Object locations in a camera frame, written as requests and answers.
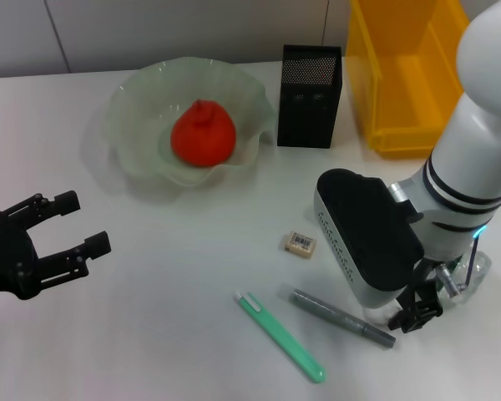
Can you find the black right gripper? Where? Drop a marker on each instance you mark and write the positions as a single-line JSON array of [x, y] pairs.
[[421, 288]]

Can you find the grey glitter marker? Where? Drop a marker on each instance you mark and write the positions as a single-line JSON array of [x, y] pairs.
[[334, 315]]

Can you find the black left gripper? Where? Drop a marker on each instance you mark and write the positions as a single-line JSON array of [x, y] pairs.
[[8, 255]]

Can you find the black mesh pen holder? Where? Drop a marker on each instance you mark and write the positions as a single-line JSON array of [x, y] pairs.
[[309, 121]]

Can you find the yellow plastic bin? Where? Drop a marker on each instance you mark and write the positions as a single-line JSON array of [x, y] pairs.
[[401, 83]]

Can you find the clear water bottle green label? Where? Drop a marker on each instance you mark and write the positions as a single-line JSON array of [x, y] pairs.
[[480, 271]]

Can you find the mint green pen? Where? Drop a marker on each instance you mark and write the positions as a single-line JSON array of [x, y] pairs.
[[275, 330]]

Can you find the beige eraser with barcode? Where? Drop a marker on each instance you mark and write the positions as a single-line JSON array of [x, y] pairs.
[[300, 245]]

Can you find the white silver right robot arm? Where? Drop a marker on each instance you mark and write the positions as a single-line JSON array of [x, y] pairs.
[[476, 125]]

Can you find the green glass fruit plate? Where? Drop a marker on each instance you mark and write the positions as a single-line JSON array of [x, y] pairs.
[[142, 108]]

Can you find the orange fruit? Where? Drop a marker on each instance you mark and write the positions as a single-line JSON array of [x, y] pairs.
[[202, 138]]

